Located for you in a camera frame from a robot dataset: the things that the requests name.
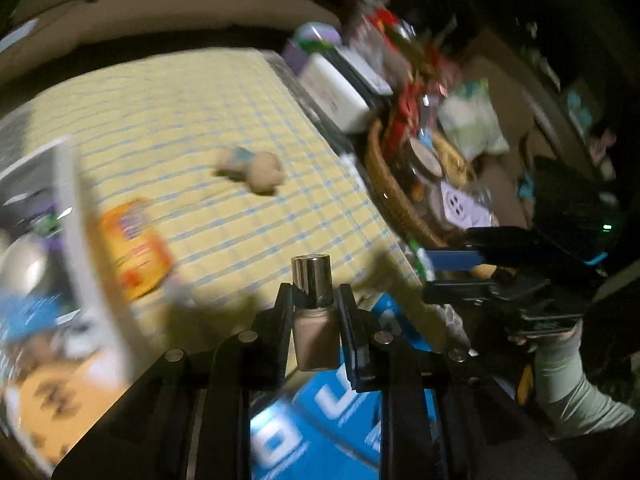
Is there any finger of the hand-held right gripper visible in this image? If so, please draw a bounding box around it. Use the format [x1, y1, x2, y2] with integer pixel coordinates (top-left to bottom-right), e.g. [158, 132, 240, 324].
[424, 247, 488, 272]
[422, 280, 501, 307]

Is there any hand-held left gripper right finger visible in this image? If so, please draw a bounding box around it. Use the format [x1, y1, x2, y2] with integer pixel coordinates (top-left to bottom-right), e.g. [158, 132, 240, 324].
[337, 284, 576, 480]

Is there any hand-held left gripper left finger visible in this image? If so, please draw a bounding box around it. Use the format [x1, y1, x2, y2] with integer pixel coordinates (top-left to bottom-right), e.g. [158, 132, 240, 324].
[52, 282, 296, 480]

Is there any beige cosmetic bottle silver cap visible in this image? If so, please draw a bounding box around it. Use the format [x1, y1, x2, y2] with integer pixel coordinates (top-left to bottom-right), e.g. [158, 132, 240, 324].
[291, 255, 342, 372]

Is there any white storage box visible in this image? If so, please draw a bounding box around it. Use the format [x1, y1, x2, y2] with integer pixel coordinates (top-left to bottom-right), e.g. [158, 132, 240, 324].
[0, 137, 146, 477]

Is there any person's right forearm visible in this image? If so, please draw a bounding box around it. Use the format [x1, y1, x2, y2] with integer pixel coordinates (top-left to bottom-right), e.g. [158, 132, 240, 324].
[532, 327, 638, 438]

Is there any white purple card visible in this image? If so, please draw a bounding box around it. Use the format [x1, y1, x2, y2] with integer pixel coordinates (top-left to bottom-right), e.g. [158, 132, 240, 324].
[439, 181, 495, 229]

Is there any blue and white box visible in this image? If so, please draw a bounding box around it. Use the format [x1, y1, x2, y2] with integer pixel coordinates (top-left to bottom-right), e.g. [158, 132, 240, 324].
[250, 292, 451, 480]

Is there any brown cardboard box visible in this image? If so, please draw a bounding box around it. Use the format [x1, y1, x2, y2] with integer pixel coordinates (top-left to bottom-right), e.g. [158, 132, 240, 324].
[470, 27, 557, 231]

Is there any wicker basket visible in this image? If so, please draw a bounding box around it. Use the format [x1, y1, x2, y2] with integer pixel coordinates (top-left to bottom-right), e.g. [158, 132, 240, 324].
[364, 115, 501, 250]

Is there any round jar lid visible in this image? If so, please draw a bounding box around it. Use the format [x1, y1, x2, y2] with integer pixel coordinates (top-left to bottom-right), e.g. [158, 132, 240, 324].
[406, 136, 447, 179]

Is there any green and white packet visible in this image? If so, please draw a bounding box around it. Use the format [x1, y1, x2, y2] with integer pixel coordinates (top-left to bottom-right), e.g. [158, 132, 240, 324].
[439, 79, 510, 157]

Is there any small beige plush toy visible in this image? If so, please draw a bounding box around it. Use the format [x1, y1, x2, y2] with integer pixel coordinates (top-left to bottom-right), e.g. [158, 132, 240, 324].
[214, 146, 286, 196]

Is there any orange snack packet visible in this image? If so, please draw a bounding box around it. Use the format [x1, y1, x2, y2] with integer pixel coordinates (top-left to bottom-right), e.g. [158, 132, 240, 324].
[97, 199, 174, 302]

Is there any pile of red snack packets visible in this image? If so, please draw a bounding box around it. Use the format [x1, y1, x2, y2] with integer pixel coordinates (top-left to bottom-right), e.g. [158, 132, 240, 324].
[350, 0, 463, 138]

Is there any white rectangular box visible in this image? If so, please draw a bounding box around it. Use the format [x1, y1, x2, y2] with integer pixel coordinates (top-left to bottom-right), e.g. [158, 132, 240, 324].
[299, 54, 374, 134]

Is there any flat white tray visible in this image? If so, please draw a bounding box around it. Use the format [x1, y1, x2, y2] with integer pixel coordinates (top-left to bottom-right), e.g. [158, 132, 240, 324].
[329, 45, 394, 99]

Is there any yellow checked tablecloth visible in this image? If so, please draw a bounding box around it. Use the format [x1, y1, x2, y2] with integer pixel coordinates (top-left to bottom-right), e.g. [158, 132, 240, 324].
[0, 49, 451, 392]

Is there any blue plastic packet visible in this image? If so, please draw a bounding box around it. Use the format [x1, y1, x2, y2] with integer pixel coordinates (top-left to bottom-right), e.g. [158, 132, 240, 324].
[0, 294, 72, 347]

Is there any purple round container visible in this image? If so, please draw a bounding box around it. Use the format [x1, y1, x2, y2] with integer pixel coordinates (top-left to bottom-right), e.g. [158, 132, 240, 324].
[282, 22, 344, 77]

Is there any beige sofa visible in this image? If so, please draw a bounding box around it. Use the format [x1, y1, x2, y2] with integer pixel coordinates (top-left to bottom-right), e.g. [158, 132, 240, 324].
[0, 0, 342, 92]

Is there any white paper sheet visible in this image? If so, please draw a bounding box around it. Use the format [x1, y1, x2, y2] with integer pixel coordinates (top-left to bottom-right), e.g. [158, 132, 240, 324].
[0, 17, 42, 52]

